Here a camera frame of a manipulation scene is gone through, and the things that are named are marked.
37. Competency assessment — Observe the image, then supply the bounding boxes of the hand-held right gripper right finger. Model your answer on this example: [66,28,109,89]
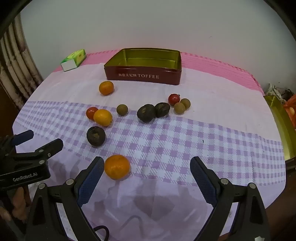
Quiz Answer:
[190,156,271,241]

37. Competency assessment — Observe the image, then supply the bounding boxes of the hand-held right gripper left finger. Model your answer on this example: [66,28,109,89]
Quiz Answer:
[25,156,105,241]

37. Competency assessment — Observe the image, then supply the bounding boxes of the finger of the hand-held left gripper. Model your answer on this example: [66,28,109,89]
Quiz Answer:
[10,138,64,164]
[5,130,34,149]

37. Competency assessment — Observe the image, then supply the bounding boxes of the small orange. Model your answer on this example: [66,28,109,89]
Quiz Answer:
[104,154,130,179]
[99,81,115,95]
[93,109,113,127]

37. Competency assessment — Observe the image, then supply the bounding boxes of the dark passion fruit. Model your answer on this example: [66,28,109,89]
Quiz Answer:
[137,104,156,123]
[154,102,171,118]
[86,126,106,147]

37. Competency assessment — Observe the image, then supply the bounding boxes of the red cherry tomato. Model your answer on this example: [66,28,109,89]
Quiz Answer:
[86,107,99,121]
[168,93,181,107]

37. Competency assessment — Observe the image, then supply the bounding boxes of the dark red tin box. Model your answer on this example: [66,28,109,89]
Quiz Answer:
[104,48,182,86]

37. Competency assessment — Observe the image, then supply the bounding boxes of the person's left hand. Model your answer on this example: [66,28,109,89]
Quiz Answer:
[0,187,31,223]

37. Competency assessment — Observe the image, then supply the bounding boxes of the pink purple checked tablecloth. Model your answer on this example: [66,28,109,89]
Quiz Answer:
[12,50,287,241]

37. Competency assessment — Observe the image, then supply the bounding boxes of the beige patterned curtain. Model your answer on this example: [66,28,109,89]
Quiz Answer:
[0,21,43,112]

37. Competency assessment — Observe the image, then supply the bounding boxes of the green tissue pack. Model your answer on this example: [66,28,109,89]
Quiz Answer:
[60,49,87,72]

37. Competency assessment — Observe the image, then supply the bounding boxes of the gold tin lid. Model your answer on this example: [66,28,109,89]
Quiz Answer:
[264,95,290,161]

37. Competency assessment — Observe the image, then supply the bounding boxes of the orange plastic bag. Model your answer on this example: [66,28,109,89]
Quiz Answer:
[283,94,296,130]

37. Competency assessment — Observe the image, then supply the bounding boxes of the black cable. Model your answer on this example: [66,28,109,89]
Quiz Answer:
[92,225,110,241]

